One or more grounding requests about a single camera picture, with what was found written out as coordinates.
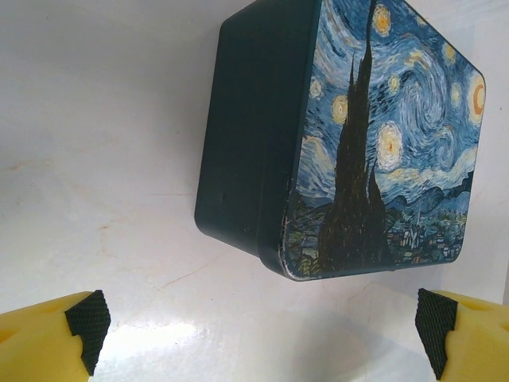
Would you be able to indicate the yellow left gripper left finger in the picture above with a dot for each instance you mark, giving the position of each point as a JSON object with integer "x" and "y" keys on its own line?
{"x": 36, "y": 334}

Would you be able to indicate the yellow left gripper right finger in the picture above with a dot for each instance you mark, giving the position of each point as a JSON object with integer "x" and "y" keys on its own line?
{"x": 473, "y": 338}

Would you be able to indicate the starry night print box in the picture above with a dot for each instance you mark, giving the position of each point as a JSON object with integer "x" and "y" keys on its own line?
{"x": 318, "y": 139}

